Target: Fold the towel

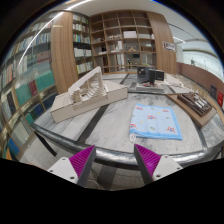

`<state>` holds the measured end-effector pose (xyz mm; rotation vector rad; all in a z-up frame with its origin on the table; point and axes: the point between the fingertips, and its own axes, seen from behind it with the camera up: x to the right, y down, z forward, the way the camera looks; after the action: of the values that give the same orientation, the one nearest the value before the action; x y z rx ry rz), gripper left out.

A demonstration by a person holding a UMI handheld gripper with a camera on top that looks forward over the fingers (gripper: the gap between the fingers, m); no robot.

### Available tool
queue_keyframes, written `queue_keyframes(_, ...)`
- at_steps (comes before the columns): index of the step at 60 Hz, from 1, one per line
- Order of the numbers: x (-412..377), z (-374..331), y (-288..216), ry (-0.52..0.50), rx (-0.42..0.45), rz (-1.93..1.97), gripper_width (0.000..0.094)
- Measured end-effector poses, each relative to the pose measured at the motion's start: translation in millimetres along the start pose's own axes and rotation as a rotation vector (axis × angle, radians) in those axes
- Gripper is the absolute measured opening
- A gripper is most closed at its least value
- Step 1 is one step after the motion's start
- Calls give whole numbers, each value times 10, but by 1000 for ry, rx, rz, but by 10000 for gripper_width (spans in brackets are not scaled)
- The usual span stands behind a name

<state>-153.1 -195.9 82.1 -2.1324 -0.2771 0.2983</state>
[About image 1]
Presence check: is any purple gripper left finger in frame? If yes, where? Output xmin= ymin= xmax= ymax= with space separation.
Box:
xmin=48 ymin=145 xmax=96 ymax=187

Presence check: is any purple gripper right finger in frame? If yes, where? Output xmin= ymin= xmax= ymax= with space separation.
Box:
xmin=134 ymin=144 xmax=182 ymax=184

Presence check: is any light blue patterned towel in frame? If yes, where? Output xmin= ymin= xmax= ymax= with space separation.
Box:
xmin=129 ymin=103 xmax=183 ymax=140

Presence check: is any dark architectural model on board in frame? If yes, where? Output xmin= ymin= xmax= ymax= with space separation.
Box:
xmin=167 ymin=92 xmax=216 ymax=128

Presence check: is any beige architectural model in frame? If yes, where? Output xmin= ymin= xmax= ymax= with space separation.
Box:
xmin=51 ymin=66 xmax=128 ymax=123

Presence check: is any black model on white base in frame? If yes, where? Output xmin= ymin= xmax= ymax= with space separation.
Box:
xmin=136 ymin=66 xmax=164 ymax=91

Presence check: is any bookshelf with books left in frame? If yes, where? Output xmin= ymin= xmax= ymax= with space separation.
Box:
xmin=0 ymin=11 xmax=93 ymax=160

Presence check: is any wooden open bookshelf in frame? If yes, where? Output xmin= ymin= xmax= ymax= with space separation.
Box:
xmin=90 ymin=10 xmax=157 ymax=74

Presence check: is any metal table edge rail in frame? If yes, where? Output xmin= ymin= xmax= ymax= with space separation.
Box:
xmin=31 ymin=123 xmax=224 ymax=169

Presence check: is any wall sign plaque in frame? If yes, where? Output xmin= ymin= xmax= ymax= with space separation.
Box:
xmin=162 ymin=41 xmax=176 ymax=52

